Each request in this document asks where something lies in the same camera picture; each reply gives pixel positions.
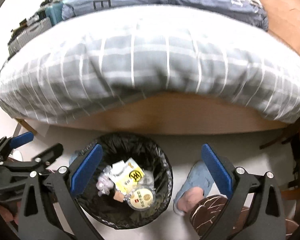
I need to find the white red plastic bag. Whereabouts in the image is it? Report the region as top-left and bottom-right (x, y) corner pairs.
(96, 165), (114, 196)

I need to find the yellow rice cracker packet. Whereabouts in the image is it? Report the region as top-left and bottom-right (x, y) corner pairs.
(109, 158), (145, 195)

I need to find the yellow yogurt cup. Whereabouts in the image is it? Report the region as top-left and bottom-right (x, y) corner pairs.
(125, 186), (155, 211)

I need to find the black lined trash bin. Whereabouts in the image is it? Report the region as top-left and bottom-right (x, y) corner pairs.
(75, 133), (173, 229)

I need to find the brown patterned trouser leg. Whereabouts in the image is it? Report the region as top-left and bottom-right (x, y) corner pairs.
(189, 194), (299, 239)

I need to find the brown paper tag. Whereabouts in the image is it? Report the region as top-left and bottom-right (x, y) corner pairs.
(113, 191), (125, 203)

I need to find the person's bare foot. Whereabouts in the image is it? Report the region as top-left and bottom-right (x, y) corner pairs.
(177, 187), (204, 213)

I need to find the blue slipper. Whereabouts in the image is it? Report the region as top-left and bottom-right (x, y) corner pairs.
(173, 160), (214, 216)

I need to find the grey checked bed sheet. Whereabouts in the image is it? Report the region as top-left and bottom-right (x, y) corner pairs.
(0, 5), (300, 124)

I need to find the grey suitcase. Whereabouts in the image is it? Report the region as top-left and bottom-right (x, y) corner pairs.
(8, 17), (52, 56)

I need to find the teal suitcase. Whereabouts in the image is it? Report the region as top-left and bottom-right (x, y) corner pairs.
(44, 2), (63, 26)

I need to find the wooden headboard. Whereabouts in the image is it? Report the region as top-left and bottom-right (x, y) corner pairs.
(260, 0), (300, 55)

